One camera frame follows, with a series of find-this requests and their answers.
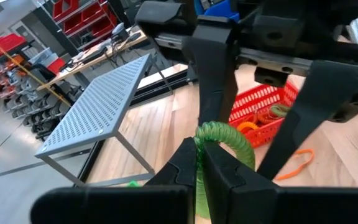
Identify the red storage bin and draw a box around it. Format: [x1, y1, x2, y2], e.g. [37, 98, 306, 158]
[0, 32, 27, 62]

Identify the grey perforated metal shelf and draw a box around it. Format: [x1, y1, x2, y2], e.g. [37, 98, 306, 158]
[34, 52, 175, 187]

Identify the green coil wristband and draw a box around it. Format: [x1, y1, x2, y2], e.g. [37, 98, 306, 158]
[193, 120, 257, 220]

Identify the yellow cable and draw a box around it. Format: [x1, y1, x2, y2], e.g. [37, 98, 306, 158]
[0, 30, 73, 108]

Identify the blue storage bin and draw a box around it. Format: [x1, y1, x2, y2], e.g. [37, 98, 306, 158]
[194, 0, 241, 18]

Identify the red bin shelving rack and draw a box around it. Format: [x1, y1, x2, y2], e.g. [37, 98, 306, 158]
[51, 0, 119, 40]

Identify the wooden background desk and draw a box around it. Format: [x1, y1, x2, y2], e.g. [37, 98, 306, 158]
[35, 26, 150, 91]

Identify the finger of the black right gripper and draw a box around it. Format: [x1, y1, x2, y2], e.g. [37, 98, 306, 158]
[255, 60, 358, 181]
[181, 16, 241, 127]

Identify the red coil wristband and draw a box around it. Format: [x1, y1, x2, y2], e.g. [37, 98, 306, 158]
[255, 110, 276, 126]

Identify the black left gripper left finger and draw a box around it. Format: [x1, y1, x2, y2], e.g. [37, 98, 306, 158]
[30, 136, 198, 224]

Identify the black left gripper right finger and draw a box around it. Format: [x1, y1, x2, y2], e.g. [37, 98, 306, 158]
[202, 141, 358, 224]

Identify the orange rubber band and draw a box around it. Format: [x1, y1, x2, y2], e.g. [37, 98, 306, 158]
[275, 148, 316, 181]

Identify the red plastic basket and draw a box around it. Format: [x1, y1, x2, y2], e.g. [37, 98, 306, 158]
[228, 81, 300, 149]

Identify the grey parts bin rack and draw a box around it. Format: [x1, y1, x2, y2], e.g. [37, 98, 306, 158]
[0, 52, 83, 142]

